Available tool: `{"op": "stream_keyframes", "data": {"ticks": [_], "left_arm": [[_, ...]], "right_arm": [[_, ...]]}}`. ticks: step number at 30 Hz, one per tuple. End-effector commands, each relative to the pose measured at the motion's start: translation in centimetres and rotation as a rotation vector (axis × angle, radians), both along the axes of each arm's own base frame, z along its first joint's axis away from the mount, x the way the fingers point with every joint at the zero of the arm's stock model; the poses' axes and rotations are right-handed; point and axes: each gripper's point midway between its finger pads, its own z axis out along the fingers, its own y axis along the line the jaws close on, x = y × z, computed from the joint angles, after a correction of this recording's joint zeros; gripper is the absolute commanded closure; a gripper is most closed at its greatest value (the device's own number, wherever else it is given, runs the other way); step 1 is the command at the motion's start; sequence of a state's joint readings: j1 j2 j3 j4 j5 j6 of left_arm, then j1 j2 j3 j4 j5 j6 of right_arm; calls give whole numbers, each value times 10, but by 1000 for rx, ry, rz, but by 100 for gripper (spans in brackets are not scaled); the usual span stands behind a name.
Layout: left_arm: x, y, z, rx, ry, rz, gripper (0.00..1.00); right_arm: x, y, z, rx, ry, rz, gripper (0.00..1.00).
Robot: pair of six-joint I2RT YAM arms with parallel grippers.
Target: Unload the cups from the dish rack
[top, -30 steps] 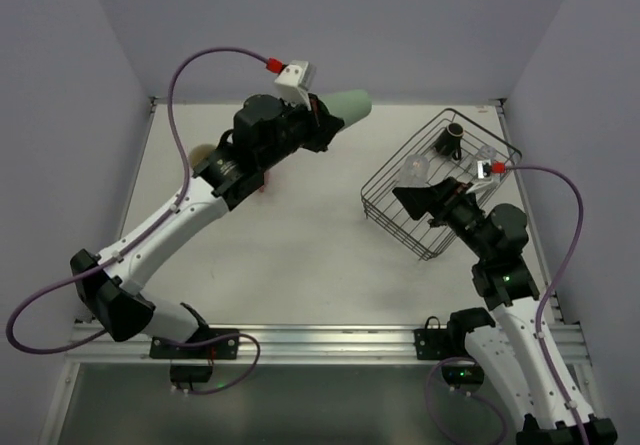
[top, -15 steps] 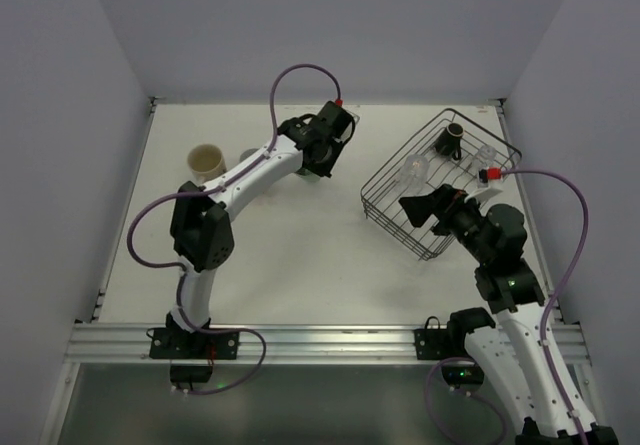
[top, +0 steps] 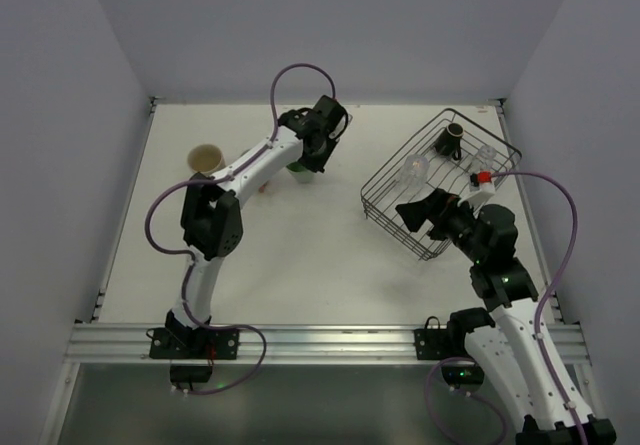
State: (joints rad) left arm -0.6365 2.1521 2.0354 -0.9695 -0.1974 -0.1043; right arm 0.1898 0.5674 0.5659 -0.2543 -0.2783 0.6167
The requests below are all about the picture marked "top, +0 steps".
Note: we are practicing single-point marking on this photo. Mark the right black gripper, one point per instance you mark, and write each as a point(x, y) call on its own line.
point(435, 213)

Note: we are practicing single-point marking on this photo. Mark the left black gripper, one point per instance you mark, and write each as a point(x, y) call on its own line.
point(310, 160)

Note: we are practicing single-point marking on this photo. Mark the mint green cup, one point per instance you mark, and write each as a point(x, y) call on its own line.
point(300, 173)

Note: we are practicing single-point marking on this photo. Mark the large clear plastic cup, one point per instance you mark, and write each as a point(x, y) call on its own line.
point(413, 174)

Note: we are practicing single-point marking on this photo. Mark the black mug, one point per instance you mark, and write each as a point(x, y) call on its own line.
point(448, 143)

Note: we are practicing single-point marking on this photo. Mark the beige floral mug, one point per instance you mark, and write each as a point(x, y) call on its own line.
point(206, 159)

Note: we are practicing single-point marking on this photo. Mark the small clear glass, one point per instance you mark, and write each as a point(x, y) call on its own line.
point(483, 160)

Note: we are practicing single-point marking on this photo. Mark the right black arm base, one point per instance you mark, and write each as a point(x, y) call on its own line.
point(435, 342)

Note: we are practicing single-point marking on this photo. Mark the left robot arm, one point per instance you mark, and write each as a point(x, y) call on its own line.
point(211, 215)

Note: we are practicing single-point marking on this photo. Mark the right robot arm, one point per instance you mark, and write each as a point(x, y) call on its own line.
point(508, 337)

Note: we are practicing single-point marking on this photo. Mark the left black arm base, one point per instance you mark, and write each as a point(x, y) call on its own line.
point(192, 349)

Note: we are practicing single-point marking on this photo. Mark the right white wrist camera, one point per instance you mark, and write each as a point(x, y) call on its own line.
point(481, 189)

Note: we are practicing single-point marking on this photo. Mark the black wire dish rack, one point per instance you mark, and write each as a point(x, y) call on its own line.
point(386, 189)

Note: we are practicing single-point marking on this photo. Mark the aluminium front rail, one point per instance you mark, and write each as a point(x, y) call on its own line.
point(112, 343)

